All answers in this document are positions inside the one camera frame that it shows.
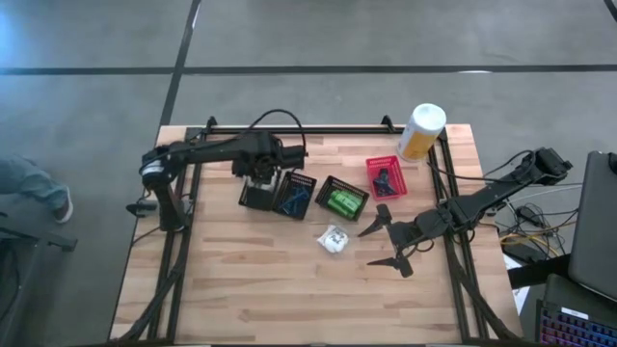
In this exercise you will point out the grey laptop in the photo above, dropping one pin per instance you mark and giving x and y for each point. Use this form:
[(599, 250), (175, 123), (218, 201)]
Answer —
[(598, 226)]

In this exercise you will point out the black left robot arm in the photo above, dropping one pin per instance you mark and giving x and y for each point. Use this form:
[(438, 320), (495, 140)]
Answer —
[(202, 152)]

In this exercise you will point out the person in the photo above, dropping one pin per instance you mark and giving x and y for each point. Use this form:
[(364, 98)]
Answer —
[(29, 180)]

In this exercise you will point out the black power adapter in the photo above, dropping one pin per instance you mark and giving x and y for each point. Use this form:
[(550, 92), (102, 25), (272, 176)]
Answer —
[(525, 213)]

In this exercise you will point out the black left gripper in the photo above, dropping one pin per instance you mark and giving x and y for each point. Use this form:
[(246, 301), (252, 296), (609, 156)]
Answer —
[(258, 164)]

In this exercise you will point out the grey metal stand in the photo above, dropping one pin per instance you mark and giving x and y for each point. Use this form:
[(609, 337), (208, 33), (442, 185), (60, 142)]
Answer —
[(29, 238)]

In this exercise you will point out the dark blue travel bottle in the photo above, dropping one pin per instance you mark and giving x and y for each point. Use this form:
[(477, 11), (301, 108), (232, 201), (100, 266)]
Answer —
[(385, 177), (385, 190)]

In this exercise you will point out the black plastic basket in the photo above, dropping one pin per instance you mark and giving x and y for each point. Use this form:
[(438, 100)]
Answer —
[(308, 180), (325, 185), (258, 200)]

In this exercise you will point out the white yellow wipes canister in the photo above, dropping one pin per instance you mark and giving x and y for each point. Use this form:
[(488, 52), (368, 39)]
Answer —
[(421, 140)]

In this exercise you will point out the red plastic basket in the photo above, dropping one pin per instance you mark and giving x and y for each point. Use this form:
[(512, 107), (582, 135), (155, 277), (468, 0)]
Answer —
[(400, 185)]

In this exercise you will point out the white paper sheet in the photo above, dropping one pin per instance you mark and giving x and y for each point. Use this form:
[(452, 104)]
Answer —
[(518, 294)]

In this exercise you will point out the backlit black keyboard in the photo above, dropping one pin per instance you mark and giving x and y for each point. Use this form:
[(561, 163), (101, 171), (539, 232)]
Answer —
[(573, 332)]

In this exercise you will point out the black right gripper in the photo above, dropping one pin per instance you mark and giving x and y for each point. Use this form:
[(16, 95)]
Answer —
[(414, 229)]

